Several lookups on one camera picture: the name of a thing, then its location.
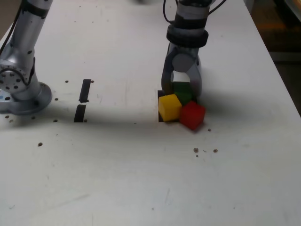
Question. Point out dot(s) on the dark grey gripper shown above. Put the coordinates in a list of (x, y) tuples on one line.
[(185, 50)]

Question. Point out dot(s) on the green cube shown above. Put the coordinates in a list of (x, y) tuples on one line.
[(182, 90)]

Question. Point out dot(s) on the yellow cube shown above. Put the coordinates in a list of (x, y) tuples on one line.
[(169, 107)]

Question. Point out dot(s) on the red cube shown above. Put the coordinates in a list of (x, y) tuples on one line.
[(192, 115)]

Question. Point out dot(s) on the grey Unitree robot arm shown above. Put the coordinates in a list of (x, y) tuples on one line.
[(23, 47)]

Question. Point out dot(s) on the black tape square outline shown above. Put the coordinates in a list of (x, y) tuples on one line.
[(161, 119)]

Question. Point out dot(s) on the black tape strip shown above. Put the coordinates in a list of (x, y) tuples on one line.
[(84, 91)]

